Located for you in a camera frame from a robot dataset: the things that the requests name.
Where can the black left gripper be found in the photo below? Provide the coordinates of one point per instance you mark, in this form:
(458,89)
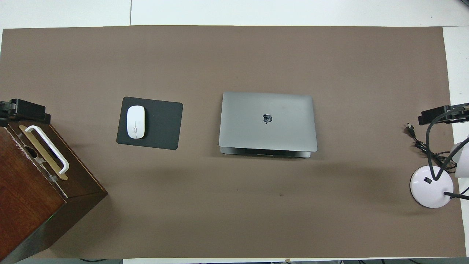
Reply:
(29,110)

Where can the black lamp neck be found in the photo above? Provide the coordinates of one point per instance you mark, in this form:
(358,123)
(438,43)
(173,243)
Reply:
(456,195)

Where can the dark wooden cabinet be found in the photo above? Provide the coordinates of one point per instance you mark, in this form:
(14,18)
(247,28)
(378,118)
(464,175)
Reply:
(33,205)

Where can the grey Apple laptop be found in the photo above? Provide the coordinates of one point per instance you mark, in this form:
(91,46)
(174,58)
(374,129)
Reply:
(256,121)

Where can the white lamp head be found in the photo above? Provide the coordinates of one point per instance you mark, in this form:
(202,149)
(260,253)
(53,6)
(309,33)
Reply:
(462,157)

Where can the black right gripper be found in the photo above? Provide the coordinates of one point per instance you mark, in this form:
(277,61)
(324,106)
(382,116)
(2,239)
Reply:
(425,118)

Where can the brown table mat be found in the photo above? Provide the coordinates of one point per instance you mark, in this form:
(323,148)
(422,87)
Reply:
(220,220)

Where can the white computer mouse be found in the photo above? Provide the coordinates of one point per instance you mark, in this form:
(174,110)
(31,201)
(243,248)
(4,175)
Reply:
(136,121)

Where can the white round lamp base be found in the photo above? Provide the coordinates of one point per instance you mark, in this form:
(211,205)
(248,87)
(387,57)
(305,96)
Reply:
(427,190)

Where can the black mouse pad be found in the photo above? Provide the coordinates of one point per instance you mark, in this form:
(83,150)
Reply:
(163,124)

